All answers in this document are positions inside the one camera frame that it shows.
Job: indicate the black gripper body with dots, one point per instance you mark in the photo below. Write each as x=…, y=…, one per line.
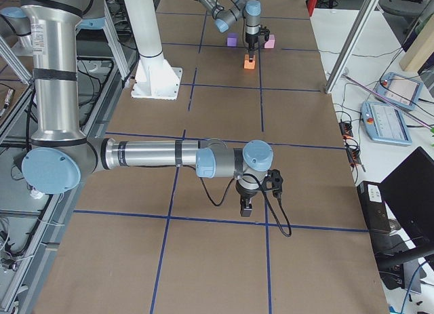
x=250, y=41
x=245, y=194

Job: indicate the orange foam cube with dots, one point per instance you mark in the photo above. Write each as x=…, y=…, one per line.
x=249, y=65

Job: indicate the pink foam cube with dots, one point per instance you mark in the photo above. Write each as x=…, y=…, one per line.
x=270, y=42

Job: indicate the purple foam cube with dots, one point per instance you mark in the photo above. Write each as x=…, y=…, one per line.
x=231, y=39

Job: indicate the brown paper table cover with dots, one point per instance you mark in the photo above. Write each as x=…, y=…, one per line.
x=161, y=241

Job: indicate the black power strip right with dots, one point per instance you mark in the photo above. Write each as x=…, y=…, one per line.
x=353, y=154

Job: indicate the black power strip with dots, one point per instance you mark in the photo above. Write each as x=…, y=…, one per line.
x=346, y=129
x=353, y=154

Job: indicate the black power strip left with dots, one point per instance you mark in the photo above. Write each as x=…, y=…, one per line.
x=346, y=129

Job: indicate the black equipment box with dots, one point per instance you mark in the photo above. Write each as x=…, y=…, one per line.
x=373, y=207

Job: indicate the teach pendant far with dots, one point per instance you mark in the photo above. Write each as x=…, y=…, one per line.
x=400, y=90

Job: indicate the teach pendant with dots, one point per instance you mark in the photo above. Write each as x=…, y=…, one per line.
x=400, y=90
x=385, y=124

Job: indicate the teach pendant near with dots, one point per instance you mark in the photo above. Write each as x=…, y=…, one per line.
x=385, y=124

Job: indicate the black monitor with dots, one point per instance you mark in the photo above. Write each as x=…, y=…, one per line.
x=408, y=192

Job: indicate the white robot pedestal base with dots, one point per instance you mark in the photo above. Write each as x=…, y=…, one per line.
x=155, y=78

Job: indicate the aluminium frame post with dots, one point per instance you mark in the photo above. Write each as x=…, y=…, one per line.
x=368, y=6

